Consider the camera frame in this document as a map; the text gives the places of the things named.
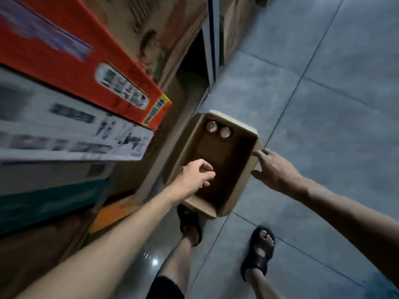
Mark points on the person's left hand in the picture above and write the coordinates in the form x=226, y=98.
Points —
x=190, y=180

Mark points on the person's right hand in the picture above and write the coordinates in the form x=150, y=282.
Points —
x=280, y=174

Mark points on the brown cardboard box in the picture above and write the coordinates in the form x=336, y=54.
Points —
x=227, y=165

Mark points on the person's left forearm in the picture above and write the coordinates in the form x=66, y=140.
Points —
x=99, y=255

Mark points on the person's right forearm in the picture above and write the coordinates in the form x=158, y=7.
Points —
x=352, y=221

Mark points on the person's left dark sandal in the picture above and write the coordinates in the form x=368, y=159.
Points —
x=188, y=219

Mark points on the person's dark sandal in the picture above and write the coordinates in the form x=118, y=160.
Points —
x=257, y=258
x=188, y=219

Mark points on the person's left leg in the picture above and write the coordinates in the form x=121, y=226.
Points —
x=177, y=261

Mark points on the person's right dark sandal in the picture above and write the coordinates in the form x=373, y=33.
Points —
x=257, y=258

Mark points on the orange-topped brown carton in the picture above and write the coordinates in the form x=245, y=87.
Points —
x=115, y=213

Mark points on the dark shorts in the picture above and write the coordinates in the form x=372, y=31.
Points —
x=165, y=289

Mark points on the white black-lettered carton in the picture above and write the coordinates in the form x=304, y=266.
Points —
x=62, y=130

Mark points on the teal carton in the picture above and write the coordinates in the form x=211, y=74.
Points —
x=46, y=205

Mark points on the brown red-printed carton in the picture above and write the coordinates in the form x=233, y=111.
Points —
x=156, y=31

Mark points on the plain brown carton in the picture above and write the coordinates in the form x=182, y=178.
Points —
x=237, y=24

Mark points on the dark brown carton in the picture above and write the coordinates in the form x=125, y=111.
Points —
x=34, y=255

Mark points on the red and white carton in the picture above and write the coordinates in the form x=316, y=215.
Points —
x=62, y=59

